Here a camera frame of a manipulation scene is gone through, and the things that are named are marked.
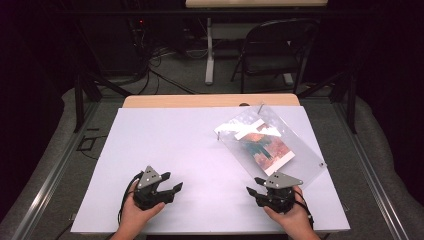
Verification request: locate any black computer tower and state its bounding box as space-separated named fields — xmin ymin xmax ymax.
xmin=82 ymin=15 xmax=148 ymax=75

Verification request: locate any light wooden table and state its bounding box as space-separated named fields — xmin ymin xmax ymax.
xmin=122 ymin=93 xmax=301 ymax=109

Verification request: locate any person's left hand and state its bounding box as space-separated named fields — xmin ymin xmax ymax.
xmin=120 ymin=181 xmax=166 ymax=234

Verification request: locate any white board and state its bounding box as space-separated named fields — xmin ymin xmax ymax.
xmin=70 ymin=105 xmax=351 ymax=235

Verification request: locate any person's right hand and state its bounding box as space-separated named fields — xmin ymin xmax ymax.
xmin=262 ymin=185 xmax=316 ymax=235

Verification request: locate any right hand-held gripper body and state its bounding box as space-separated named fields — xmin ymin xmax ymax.
xmin=257 ymin=171 xmax=304 ymax=215

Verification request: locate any white-legged desk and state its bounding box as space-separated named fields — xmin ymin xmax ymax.
xmin=184 ymin=0 xmax=330 ymax=86

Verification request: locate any black folding chair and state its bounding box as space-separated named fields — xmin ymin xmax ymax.
xmin=230 ymin=17 xmax=321 ymax=95

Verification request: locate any aluminium rail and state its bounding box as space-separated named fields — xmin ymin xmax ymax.
xmin=9 ymin=99 xmax=102 ymax=240
xmin=332 ymin=99 xmax=412 ymax=240

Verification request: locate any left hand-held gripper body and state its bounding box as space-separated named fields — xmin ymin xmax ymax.
xmin=132 ymin=165 xmax=176 ymax=212

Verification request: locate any colourful painting photo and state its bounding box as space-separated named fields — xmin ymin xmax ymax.
xmin=233 ymin=122 xmax=297 ymax=177

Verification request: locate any black metal crossbar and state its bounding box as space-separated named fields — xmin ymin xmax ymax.
xmin=55 ymin=8 xmax=368 ymax=17

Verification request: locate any black metal stand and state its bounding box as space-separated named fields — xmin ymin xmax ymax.
xmin=297 ymin=70 xmax=358 ymax=135
xmin=73 ymin=70 xmax=133 ymax=134

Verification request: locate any bundle of floor cables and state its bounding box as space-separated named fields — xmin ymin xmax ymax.
xmin=132 ymin=45 xmax=202 ymax=96

